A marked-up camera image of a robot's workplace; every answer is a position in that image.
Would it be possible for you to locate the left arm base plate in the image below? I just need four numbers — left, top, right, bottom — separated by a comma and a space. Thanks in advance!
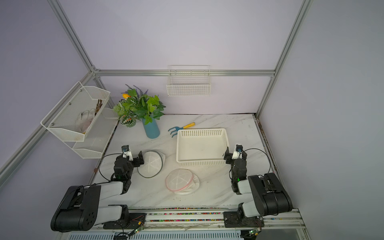
103, 213, 147, 230

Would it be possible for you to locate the white wire wall basket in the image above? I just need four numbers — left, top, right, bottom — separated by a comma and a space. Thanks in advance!
167, 65, 212, 97

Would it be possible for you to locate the artificial green plant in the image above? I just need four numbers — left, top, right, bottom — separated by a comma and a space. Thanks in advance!
113, 86, 166, 128

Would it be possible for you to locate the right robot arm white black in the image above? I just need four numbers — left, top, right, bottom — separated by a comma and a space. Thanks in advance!
223, 145, 293, 221

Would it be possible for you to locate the pink trimmed laundry bag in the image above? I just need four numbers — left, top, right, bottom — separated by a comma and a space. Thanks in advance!
166, 169, 200, 196

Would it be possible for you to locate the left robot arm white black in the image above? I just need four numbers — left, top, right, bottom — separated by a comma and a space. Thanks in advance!
51, 152, 146, 233

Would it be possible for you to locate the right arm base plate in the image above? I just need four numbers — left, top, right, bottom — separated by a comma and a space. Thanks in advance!
223, 212, 265, 228

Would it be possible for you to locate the teal vase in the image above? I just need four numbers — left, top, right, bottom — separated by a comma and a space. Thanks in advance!
142, 118, 160, 139

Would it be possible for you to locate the blue yellow garden fork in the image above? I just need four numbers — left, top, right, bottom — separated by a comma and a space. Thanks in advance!
168, 122, 196, 138

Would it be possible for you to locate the white mesh wall shelf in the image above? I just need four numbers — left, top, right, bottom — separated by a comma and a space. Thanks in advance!
41, 82, 118, 159

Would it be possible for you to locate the aluminium frame rail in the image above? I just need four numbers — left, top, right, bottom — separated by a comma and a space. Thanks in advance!
95, 70, 275, 77

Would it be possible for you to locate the white plastic basket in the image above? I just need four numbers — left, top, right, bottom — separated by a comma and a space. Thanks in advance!
176, 128, 229, 166

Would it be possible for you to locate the clear glove in shelf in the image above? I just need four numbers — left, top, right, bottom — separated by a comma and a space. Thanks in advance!
75, 109, 96, 134

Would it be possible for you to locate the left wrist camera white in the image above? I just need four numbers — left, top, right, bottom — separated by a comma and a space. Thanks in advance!
122, 145, 133, 161

